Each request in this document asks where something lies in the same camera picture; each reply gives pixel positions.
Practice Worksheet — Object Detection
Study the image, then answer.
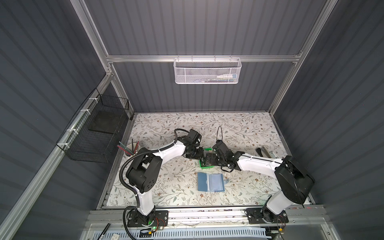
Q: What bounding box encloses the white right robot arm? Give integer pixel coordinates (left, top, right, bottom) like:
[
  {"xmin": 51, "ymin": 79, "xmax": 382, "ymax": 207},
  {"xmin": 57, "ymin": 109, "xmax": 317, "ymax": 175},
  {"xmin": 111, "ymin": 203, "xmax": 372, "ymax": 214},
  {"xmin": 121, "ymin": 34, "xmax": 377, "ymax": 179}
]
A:
[{"xmin": 213, "ymin": 140, "xmax": 315, "ymax": 223}]

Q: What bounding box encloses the white mesh wall basket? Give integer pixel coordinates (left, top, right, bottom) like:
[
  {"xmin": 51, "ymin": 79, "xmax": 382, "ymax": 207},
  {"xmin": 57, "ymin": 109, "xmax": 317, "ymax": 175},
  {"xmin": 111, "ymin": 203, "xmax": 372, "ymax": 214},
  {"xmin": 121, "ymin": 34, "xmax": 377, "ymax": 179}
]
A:
[{"xmin": 173, "ymin": 58, "xmax": 242, "ymax": 85}]

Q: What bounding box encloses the white tube in basket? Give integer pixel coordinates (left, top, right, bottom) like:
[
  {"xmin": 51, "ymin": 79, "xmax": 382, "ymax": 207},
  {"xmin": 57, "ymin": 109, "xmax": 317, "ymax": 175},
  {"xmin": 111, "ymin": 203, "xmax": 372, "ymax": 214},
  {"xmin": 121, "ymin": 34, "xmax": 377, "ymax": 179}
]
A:
[{"xmin": 216, "ymin": 74, "xmax": 238, "ymax": 81}]

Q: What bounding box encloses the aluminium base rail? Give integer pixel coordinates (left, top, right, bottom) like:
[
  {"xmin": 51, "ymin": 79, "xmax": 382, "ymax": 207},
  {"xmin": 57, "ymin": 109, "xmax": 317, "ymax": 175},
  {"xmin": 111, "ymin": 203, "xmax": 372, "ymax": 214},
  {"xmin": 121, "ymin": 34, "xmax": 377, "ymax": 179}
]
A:
[{"xmin": 85, "ymin": 205, "xmax": 331, "ymax": 229}]

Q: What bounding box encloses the green pencil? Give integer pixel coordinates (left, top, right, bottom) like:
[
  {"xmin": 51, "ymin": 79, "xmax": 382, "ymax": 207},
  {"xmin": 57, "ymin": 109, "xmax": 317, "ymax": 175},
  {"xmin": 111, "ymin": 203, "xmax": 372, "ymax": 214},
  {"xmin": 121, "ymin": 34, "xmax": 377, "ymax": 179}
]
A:
[{"xmin": 118, "ymin": 142, "xmax": 134, "ymax": 156}]

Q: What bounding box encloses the red pencil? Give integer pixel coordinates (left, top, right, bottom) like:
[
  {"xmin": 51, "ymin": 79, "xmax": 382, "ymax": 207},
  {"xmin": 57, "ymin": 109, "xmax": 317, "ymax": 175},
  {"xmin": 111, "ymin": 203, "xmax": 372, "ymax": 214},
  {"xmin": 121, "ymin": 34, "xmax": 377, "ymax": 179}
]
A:
[{"xmin": 134, "ymin": 140, "xmax": 140, "ymax": 153}]

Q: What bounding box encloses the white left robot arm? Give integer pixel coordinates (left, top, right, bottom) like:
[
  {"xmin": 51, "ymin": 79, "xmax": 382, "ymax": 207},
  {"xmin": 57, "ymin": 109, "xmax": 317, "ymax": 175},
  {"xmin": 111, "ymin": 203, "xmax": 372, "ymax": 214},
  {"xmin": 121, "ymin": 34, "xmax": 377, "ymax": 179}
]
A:
[{"xmin": 119, "ymin": 129, "xmax": 204, "ymax": 218}]

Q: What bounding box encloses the black pen on base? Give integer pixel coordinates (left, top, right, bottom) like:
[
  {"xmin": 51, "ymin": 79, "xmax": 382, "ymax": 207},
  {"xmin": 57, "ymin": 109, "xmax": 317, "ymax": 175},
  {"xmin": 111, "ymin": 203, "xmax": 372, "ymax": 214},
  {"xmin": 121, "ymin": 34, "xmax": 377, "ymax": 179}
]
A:
[{"xmin": 97, "ymin": 223, "xmax": 111, "ymax": 240}]

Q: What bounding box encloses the blue leather card holder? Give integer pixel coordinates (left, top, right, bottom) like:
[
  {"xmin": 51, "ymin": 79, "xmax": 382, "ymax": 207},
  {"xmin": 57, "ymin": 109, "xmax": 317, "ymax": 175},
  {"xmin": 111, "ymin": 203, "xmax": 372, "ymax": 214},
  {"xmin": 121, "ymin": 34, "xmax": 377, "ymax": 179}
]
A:
[{"xmin": 198, "ymin": 173, "xmax": 229, "ymax": 193}]

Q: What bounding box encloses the black corrugated left cable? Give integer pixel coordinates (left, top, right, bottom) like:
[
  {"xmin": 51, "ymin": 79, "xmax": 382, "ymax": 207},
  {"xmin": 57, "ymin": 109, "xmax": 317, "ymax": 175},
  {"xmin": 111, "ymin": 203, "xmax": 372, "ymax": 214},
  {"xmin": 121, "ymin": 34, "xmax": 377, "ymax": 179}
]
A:
[{"xmin": 118, "ymin": 128, "xmax": 190, "ymax": 240}]

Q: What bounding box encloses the green plastic card tray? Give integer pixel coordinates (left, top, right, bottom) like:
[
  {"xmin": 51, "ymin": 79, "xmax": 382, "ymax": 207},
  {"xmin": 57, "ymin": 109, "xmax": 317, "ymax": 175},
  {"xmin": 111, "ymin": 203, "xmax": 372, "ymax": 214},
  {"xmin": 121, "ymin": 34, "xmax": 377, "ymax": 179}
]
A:
[{"xmin": 200, "ymin": 148, "xmax": 217, "ymax": 169}]

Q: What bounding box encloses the white pencil cup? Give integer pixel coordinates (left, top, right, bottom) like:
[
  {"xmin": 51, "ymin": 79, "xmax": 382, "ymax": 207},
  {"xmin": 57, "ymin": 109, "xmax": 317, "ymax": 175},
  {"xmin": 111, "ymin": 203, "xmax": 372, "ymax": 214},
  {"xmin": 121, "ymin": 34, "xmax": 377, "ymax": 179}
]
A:
[{"xmin": 125, "ymin": 143, "xmax": 141, "ymax": 156}]

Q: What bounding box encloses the stack of cards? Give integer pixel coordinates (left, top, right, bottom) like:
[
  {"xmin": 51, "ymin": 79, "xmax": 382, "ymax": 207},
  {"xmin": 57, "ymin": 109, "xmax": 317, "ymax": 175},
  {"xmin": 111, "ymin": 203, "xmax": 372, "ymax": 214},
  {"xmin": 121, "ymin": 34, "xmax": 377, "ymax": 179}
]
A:
[{"xmin": 201, "ymin": 153, "xmax": 216, "ymax": 168}]

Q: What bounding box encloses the beige black stapler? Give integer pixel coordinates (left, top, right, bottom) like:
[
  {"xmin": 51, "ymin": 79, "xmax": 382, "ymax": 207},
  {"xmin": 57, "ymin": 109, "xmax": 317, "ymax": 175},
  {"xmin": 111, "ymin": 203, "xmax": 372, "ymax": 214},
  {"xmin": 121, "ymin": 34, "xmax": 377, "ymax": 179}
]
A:
[{"xmin": 256, "ymin": 146, "xmax": 271, "ymax": 158}]

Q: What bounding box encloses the black wire basket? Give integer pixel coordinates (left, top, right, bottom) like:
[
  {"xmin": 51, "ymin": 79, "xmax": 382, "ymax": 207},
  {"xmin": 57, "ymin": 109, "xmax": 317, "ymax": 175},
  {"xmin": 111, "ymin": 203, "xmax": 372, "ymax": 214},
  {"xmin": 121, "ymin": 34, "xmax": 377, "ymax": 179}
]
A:
[{"xmin": 57, "ymin": 90, "xmax": 130, "ymax": 164}]

